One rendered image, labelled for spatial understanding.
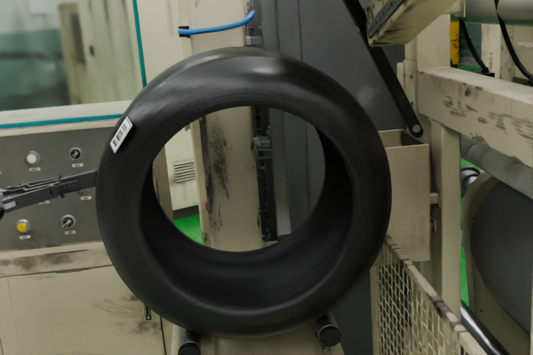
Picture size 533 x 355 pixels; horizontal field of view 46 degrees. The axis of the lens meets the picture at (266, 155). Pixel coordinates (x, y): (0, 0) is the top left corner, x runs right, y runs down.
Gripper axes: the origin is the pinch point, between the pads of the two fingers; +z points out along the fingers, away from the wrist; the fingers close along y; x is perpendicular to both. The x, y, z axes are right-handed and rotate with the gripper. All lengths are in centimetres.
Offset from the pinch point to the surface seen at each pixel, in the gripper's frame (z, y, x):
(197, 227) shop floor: -9, 311, 124
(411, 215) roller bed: 69, 19, 31
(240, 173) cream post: 31.1, 25.7, 13.0
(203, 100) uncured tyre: 27.8, -12.0, -12.0
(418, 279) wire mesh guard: 61, -10, 33
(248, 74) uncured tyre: 36.6, -10.9, -14.6
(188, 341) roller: 13.7, -10.4, 33.9
